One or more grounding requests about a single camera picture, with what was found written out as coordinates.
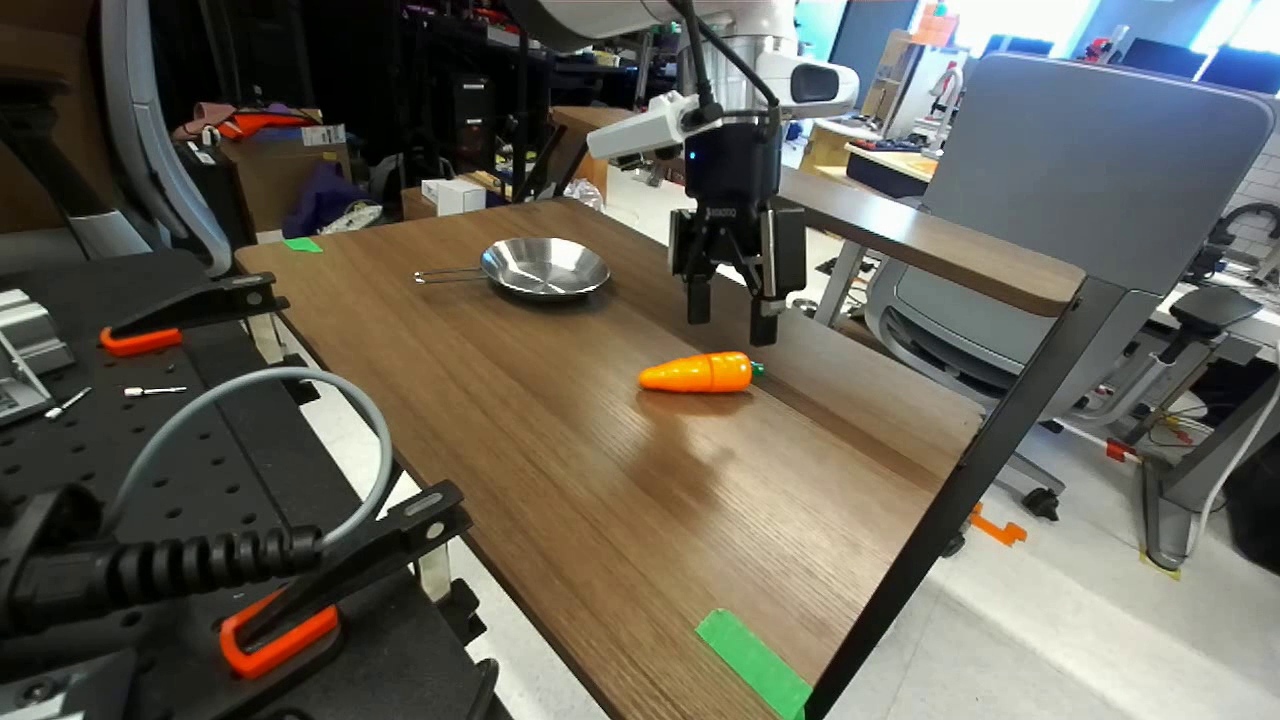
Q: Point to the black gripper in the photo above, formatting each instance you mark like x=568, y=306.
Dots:
x=729, y=173

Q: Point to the orange toy carrot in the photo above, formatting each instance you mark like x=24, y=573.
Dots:
x=697, y=374

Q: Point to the silver metal pan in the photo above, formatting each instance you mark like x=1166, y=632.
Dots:
x=547, y=267

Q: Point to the raised wooden shelf board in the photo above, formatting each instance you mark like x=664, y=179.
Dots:
x=933, y=246

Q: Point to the light wooden desk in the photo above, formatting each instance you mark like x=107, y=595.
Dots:
x=886, y=163

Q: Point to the black slanted shelf leg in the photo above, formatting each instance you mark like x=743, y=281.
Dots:
x=986, y=454
x=563, y=173

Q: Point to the small white box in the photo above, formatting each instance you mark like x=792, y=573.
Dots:
x=454, y=199

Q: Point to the green tape strip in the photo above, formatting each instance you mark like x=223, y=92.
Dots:
x=754, y=663
x=306, y=246

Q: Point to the grey office chair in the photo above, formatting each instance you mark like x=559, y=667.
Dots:
x=1094, y=163

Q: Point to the purple cloth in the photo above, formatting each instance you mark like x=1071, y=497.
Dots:
x=323, y=201

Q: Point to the brown cardboard box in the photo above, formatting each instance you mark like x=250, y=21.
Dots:
x=267, y=173

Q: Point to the orange cloth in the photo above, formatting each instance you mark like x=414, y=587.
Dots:
x=262, y=127

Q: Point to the black perforated board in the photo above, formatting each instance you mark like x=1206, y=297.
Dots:
x=224, y=467

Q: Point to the small silver pin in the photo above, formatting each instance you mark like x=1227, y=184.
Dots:
x=69, y=403
x=157, y=391

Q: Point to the grey metal device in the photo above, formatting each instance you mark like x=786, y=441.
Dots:
x=24, y=344

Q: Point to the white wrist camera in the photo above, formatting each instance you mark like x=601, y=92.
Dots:
x=643, y=127

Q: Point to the orange floor bracket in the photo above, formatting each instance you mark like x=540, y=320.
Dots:
x=998, y=530

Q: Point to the grey furniture frame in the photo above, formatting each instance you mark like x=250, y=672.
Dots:
x=1186, y=493

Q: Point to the grey curved frame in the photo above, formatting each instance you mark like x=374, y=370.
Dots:
x=146, y=134

